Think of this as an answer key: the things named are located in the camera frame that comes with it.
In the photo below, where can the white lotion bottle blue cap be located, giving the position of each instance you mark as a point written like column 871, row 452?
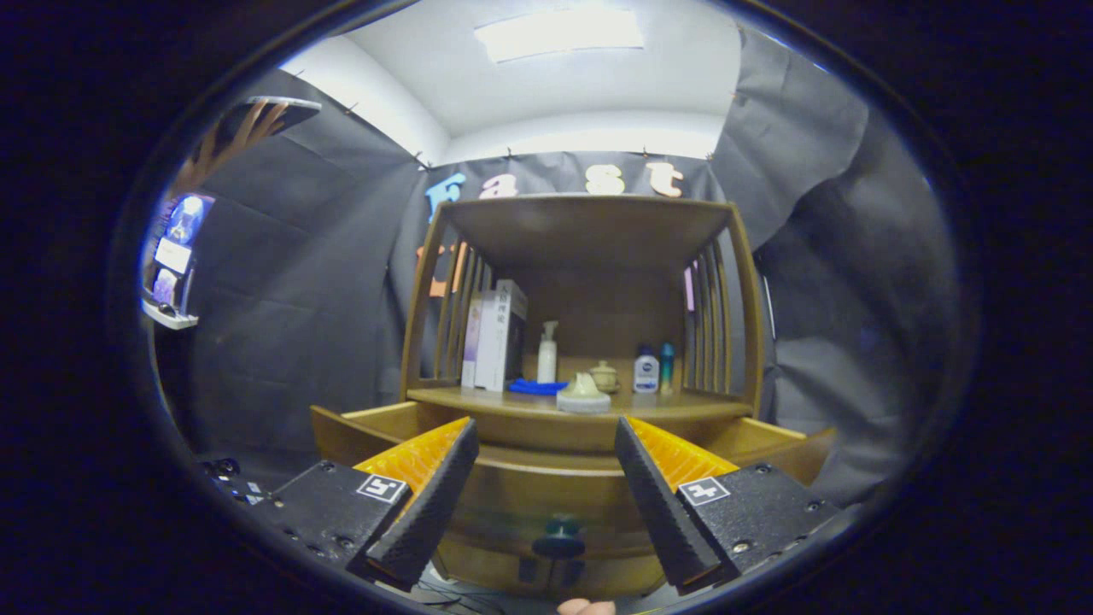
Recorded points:
column 645, row 371

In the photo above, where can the green scrub brush white pad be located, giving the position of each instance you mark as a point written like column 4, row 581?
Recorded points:
column 583, row 397

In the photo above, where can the white computer stand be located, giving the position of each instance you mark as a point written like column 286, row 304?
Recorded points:
column 171, row 320

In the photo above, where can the black smartphone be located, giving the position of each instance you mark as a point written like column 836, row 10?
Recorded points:
column 273, row 109

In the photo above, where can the white spray bottle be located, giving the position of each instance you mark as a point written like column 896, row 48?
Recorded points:
column 547, row 354

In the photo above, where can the wooden drawer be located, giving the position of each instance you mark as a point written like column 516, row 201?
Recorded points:
column 546, row 487

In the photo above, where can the teal bottle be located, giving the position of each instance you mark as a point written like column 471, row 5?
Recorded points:
column 666, row 367

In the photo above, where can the pale purple book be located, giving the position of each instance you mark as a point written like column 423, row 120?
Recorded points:
column 471, row 342

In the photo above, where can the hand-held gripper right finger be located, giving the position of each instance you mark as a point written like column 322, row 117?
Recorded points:
column 657, row 508

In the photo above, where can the white book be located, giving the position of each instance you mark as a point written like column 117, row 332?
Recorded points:
column 499, row 337

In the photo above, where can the black backdrop cloth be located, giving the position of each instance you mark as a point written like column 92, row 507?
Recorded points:
column 299, row 299

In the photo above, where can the beige ceramic lidded cup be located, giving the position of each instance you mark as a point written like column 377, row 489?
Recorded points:
column 605, row 376

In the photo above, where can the black stereo camera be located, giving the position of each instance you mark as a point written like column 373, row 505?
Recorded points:
column 224, row 468

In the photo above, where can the black electronic box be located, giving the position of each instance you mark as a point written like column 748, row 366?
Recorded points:
column 243, row 491

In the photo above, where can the computer monitor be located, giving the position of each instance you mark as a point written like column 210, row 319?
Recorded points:
column 175, row 248

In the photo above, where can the wooden countertop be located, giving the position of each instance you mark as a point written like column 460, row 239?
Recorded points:
column 666, row 401

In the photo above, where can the wooden cabinet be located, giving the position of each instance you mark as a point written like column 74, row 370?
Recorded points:
column 606, row 307

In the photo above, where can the wooden cabinet door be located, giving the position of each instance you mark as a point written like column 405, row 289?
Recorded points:
column 482, row 572
column 615, row 581

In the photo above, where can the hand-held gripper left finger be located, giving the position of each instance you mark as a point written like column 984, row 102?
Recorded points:
column 435, row 508

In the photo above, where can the blue cloth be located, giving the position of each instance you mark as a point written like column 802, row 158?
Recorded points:
column 534, row 387

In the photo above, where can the black round drawer knob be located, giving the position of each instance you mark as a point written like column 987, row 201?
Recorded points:
column 559, row 542

